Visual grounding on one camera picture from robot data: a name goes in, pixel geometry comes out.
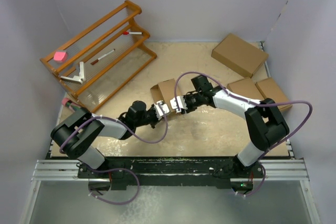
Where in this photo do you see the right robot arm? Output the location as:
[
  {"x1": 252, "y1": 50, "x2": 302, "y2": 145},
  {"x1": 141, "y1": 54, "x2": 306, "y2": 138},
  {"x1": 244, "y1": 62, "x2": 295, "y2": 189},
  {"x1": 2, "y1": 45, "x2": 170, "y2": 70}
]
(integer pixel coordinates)
[{"x1": 178, "y1": 75, "x2": 289, "y2": 177}]

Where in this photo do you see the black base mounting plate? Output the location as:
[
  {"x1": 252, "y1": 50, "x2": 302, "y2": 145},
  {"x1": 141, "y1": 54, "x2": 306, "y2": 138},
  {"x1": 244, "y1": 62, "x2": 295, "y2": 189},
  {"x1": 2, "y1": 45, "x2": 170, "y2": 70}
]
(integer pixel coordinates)
[{"x1": 76, "y1": 156, "x2": 265, "y2": 191}]

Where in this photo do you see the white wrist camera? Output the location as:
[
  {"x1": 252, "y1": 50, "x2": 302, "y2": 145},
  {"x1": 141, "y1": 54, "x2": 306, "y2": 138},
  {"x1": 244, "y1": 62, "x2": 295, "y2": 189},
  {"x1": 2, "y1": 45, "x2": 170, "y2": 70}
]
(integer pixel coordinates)
[
  {"x1": 154, "y1": 100, "x2": 170, "y2": 119},
  {"x1": 170, "y1": 96, "x2": 187, "y2": 113}
]

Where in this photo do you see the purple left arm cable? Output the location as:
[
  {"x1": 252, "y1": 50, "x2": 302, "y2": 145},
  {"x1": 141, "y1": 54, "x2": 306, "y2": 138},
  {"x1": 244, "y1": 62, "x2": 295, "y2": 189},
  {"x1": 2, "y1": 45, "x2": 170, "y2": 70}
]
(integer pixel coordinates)
[{"x1": 59, "y1": 108, "x2": 169, "y2": 205}]

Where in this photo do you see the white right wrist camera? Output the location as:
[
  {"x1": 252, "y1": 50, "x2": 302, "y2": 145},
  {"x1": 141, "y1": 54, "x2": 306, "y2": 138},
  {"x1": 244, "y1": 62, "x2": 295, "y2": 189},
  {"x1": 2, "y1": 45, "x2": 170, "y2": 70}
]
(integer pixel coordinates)
[{"x1": 170, "y1": 96, "x2": 187, "y2": 113}]

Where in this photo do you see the orange wooden rack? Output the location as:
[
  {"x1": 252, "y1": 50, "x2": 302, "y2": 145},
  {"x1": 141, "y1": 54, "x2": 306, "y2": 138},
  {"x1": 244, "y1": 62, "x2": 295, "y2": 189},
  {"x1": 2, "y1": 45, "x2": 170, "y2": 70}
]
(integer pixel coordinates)
[{"x1": 40, "y1": 0, "x2": 157, "y2": 112}]

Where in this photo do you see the pink eraser block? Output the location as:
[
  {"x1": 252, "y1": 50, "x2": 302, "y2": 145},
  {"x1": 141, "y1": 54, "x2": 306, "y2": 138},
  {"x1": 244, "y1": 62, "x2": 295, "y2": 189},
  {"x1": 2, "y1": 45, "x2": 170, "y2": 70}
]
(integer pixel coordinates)
[{"x1": 53, "y1": 50, "x2": 68, "y2": 63}]

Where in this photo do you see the small folded cardboard box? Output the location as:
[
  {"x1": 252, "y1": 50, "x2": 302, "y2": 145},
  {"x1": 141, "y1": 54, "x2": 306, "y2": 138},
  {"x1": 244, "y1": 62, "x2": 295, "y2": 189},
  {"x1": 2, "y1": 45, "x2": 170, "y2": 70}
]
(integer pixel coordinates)
[{"x1": 255, "y1": 78, "x2": 289, "y2": 103}]

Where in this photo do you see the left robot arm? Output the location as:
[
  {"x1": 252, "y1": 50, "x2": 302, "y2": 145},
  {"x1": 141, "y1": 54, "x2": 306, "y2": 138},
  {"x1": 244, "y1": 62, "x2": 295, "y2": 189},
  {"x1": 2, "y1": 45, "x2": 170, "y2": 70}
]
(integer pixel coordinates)
[{"x1": 50, "y1": 101, "x2": 170, "y2": 178}]

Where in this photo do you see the large folded cardboard box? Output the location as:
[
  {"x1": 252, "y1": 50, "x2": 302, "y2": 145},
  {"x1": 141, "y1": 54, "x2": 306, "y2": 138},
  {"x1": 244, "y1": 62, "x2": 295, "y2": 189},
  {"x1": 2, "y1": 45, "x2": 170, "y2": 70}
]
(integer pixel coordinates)
[{"x1": 211, "y1": 33, "x2": 268, "y2": 78}]

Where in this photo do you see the medium folded cardboard box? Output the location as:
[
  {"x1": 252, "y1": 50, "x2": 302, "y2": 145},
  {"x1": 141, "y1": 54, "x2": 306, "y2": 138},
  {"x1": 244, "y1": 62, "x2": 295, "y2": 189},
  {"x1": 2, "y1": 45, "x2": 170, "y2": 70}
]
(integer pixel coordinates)
[{"x1": 227, "y1": 78, "x2": 264, "y2": 100}]

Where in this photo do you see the white angled bracket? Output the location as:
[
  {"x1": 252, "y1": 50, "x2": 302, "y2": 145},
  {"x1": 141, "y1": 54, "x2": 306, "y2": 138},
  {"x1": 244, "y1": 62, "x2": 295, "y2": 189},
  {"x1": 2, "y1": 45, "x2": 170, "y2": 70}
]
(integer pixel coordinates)
[{"x1": 60, "y1": 61, "x2": 86, "y2": 84}]

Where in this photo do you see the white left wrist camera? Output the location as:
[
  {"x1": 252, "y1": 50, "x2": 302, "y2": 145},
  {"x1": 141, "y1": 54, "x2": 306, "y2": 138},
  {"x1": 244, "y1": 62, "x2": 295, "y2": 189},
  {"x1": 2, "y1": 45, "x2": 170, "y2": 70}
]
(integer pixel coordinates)
[{"x1": 154, "y1": 100, "x2": 170, "y2": 119}]

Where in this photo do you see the brown capped white marker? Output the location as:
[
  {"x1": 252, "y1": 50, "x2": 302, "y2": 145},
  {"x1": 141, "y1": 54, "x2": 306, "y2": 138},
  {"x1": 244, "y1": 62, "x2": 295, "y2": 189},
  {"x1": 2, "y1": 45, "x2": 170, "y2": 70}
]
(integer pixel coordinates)
[{"x1": 90, "y1": 48, "x2": 115, "y2": 66}]

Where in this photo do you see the aluminium frame rail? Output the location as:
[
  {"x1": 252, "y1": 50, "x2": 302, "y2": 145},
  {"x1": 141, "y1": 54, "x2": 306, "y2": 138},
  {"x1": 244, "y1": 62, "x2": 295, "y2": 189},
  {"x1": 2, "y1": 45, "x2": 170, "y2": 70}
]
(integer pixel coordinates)
[{"x1": 33, "y1": 159, "x2": 309, "y2": 181}]

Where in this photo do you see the red capped white marker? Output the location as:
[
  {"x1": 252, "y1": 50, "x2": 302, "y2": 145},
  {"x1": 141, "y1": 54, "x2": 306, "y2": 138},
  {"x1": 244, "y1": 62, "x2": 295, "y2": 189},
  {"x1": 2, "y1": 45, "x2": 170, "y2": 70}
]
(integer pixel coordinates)
[{"x1": 122, "y1": 31, "x2": 142, "y2": 35}]

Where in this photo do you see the pink capped green can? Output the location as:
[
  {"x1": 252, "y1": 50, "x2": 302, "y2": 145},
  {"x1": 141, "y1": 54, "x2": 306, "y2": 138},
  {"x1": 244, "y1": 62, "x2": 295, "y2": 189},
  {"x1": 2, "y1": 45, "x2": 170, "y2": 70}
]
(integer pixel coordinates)
[{"x1": 62, "y1": 98, "x2": 81, "y2": 112}]

